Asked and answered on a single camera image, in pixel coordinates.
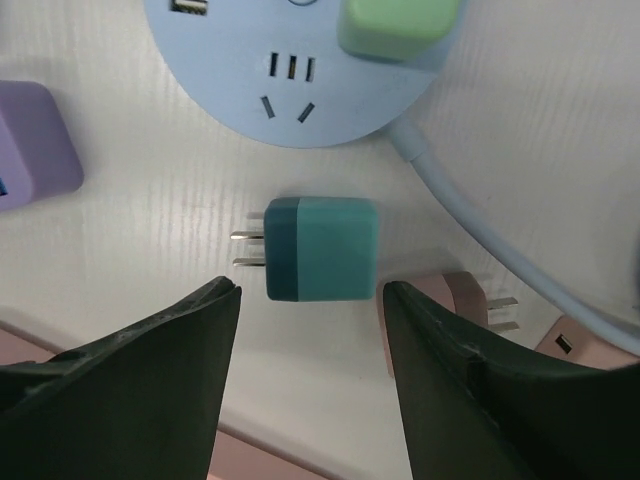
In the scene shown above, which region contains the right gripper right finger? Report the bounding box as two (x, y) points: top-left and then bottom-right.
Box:
(382, 282), (639, 479)

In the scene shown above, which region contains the teal charger plug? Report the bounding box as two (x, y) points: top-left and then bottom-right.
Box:
(230, 196), (379, 303)

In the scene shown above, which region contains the pink charger plug right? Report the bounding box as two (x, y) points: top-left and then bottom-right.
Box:
(535, 316), (639, 370)

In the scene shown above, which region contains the pink charger plug left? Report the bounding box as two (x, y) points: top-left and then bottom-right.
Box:
(382, 271), (521, 379)

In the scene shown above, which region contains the blue round power socket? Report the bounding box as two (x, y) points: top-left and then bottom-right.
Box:
(145, 1), (467, 148)

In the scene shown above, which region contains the green charger plug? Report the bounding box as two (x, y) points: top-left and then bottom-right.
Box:
(337, 0), (462, 62)

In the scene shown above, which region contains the purple power strip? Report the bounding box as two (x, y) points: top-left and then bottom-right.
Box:
(1, 80), (84, 212)

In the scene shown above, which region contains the light blue coiled cord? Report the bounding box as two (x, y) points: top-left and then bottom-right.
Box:
(387, 117), (640, 351)

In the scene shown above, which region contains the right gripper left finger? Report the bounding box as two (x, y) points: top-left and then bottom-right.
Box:
(1, 277), (242, 479)

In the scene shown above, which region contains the pink charger plug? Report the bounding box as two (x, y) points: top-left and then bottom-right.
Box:
(535, 316), (639, 370)
(382, 271), (521, 379)

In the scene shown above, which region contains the pink power strip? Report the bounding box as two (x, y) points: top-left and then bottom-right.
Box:
(1, 324), (363, 479)

